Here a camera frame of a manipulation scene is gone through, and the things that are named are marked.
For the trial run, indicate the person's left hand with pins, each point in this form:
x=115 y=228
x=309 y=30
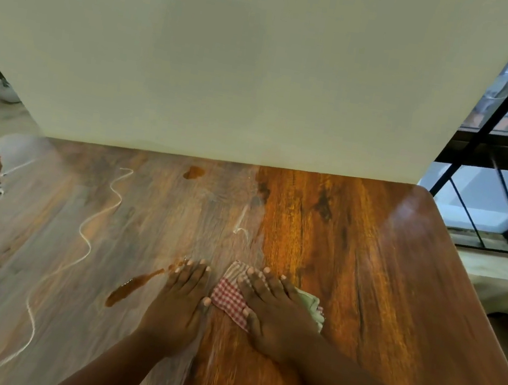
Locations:
x=176 y=311

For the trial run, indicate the person's right hand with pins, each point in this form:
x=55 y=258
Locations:
x=277 y=322

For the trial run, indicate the wooden table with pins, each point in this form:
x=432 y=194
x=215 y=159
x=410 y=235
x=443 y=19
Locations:
x=367 y=264

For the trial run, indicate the person's left forearm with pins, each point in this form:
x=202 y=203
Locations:
x=122 y=375

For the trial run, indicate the black window grille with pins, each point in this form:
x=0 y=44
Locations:
x=502 y=153

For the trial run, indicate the red checked cleaning cloth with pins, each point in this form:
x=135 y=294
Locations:
x=226 y=297

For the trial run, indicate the plant in white pot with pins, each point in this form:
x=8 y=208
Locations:
x=7 y=92

